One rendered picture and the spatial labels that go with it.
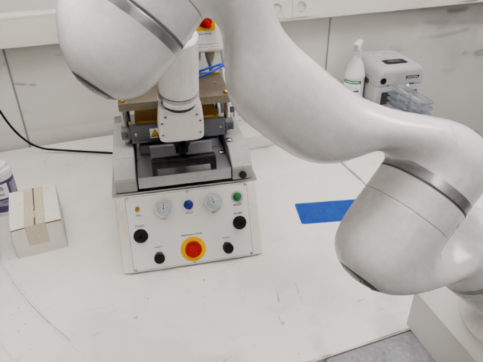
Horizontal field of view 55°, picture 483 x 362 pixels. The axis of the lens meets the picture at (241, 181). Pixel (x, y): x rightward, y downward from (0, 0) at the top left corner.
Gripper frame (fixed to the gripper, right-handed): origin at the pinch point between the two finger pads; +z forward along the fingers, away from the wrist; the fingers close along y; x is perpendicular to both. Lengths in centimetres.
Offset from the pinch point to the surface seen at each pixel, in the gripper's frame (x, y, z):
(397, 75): 49, 87, 26
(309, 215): -8.3, 34.2, 24.6
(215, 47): 31.4, 13.5, -5.1
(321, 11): 75, 62, 14
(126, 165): -2.2, -13.3, 1.5
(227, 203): -10.8, 9.5, 9.8
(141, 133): 5.4, -9.0, -0.9
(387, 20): 81, 95, 24
